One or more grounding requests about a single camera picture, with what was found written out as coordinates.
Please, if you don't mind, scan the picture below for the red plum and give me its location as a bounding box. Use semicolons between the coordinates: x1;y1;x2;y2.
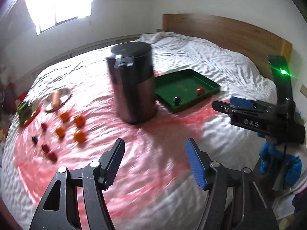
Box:
196;87;205;96
41;143;50;154
41;122;48;131
47;150;58;163

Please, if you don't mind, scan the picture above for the dark purple plum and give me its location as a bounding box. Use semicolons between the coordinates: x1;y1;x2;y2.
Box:
32;136;39;144

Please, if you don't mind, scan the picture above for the orange mandarin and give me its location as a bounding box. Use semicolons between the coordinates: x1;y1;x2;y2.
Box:
73;115;85;128
73;130;86;143
55;126;65;138
60;111;70;122

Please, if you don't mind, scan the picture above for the blue gloved right hand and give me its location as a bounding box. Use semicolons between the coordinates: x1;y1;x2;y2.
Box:
257;133;306;194

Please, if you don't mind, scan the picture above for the black tracker with green light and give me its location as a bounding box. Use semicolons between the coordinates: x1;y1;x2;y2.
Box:
268;55;293;104

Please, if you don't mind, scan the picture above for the green rectangular tray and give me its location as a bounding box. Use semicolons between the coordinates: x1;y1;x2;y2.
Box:
154;69;221;113

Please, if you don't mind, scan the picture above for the wooden headboard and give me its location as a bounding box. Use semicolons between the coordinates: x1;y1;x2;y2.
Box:
162;14;292;80

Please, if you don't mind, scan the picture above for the white quilted bed duvet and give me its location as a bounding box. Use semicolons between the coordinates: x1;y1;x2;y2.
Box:
0;31;281;230

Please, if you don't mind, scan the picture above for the green leafy vegetable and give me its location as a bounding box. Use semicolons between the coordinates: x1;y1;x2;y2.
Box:
17;101;35;124

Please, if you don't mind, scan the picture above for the black steel electric kettle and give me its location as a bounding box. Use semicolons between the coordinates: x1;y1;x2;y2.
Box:
106;42;157;125

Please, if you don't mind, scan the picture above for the orange rimmed plate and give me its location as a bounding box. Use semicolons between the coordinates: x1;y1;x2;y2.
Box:
17;101;41;126

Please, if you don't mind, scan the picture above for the orange carrot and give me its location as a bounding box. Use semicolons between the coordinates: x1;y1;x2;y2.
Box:
52;91;60;108

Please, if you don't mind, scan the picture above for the striped white plate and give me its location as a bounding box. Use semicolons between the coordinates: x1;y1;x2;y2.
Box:
42;88;71;113

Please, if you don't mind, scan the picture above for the red bag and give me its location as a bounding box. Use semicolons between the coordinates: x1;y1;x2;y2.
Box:
15;92;27;108

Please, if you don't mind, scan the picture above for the window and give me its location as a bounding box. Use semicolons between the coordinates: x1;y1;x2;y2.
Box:
25;0;93;35

